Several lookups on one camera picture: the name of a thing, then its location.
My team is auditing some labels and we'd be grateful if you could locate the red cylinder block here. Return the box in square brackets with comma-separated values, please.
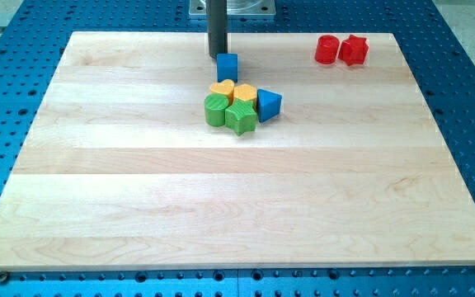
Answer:
[314, 35, 340, 64]

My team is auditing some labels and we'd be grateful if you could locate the blue triangle block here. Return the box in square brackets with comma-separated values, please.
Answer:
[256, 89, 282, 123]

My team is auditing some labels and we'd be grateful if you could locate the yellow hexagon block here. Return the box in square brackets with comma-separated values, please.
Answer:
[233, 83, 257, 109]

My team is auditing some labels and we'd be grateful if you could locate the light wooden board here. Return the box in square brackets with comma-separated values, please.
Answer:
[0, 31, 475, 271]

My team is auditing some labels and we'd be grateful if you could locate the blue cube block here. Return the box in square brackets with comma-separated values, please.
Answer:
[216, 53, 238, 83]

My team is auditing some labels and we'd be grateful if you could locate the green star block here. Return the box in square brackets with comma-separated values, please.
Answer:
[225, 98, 257, 135]

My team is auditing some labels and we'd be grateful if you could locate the blue perforated metal table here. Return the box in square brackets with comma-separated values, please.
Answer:
[0, 1, 475, 296]

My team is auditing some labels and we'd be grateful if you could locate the yellow heart block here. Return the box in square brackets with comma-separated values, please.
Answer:
[209, 79, 234, 104]

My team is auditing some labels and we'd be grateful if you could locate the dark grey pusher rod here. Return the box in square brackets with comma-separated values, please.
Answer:
[205, 0, 228, 59]

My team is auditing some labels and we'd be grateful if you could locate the green cylinder block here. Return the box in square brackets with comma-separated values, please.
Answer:
[204, 93, 229, 127]

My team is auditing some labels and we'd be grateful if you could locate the red star block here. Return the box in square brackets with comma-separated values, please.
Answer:
[338, 35, 369, 66]

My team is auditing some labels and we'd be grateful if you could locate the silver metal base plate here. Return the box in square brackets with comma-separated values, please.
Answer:
[188, 0, 276, 20]

